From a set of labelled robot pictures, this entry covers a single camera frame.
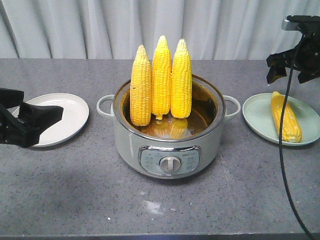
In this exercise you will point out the green electric cooking pot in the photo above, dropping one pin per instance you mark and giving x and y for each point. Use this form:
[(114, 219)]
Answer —
[(171, 148)]

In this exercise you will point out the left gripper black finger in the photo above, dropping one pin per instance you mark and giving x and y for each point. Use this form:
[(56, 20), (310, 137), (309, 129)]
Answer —
[(27, 137), (40, 117)]

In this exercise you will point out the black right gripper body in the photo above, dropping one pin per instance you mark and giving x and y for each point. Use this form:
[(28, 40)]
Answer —
[(307, 52)]

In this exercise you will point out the white round plate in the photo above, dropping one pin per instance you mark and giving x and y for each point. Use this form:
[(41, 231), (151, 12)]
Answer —
[(74, 117)]

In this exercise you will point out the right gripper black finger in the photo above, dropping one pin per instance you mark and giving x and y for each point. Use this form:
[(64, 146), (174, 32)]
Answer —
[(304, 77), (277, 64)]

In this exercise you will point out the green round plate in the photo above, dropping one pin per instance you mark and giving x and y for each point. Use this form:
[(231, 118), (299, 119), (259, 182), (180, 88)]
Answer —
[(257, 113)]

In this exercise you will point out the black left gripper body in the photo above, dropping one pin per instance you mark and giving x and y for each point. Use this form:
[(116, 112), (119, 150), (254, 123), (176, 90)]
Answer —
[(9, 98)]

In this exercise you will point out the white curtain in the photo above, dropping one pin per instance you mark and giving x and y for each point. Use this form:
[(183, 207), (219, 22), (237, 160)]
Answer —
[(113, 29)]

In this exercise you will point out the yellow corn cob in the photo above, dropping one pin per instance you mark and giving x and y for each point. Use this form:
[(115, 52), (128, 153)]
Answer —
[(181, 82), (140, 89), (161, 79), (291, 129)]

